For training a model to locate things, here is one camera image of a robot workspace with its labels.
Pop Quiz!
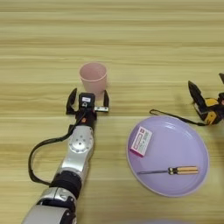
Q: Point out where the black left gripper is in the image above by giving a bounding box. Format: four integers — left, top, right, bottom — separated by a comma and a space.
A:
66, 87, 110, 130

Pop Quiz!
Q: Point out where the pink plastic cup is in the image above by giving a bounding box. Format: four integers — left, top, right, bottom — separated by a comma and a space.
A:
79, 61, 109, 100

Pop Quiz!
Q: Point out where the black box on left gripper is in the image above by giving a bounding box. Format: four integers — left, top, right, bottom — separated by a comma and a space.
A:
78, 92, 96, 111

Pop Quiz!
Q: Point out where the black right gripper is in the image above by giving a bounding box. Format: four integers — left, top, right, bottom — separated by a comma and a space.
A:
187, 73, 224, 118

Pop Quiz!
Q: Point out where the small white pink card box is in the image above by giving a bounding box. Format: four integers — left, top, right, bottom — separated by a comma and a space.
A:
129, 126, 153, 158

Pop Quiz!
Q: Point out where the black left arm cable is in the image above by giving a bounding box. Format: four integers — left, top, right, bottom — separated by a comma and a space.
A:
28, 123, 77, 186

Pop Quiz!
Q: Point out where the yellow black handle screwdriver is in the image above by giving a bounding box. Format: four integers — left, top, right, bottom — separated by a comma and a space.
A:
136, 165, 200, 176

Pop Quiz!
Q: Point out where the lilac round plate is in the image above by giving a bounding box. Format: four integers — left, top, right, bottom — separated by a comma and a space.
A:
126, 115, 210, 198

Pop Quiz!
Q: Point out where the yellow black tape measure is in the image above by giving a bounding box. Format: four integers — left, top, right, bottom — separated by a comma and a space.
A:
197, 97, 224, 126

